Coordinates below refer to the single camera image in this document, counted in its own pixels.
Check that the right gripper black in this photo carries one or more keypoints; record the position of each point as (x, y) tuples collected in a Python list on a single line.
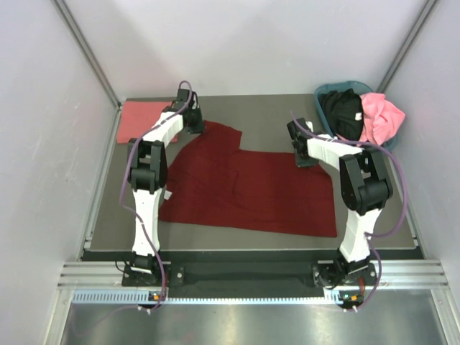
[(304, 163)]

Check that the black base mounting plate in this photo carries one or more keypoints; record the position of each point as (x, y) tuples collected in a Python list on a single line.
[(259, 279)]

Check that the folded coral red t-shirt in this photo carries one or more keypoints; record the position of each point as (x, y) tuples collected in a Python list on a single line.
[(137, 117)]

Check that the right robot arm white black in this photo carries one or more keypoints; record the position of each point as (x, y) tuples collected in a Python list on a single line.
[(365, 189)]

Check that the grey slotted cable duct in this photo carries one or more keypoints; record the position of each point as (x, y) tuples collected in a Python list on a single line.
[(147, 297)]

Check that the pink t-shirt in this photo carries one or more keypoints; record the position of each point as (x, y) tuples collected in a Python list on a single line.
[(382, 119)]

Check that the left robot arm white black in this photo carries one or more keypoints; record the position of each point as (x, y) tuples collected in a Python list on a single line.
[(146, 174)]

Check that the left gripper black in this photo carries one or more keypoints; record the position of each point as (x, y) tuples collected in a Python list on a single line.
[(199, 127)]

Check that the dark red t-shirt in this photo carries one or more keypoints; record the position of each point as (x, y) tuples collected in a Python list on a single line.
[(213, 182)]

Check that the teal plastic basket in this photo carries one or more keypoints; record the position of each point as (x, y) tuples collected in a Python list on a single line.
[(359, 88)]

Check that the black t-shirt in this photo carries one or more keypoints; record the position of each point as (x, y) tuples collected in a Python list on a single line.
[(344, 113)]

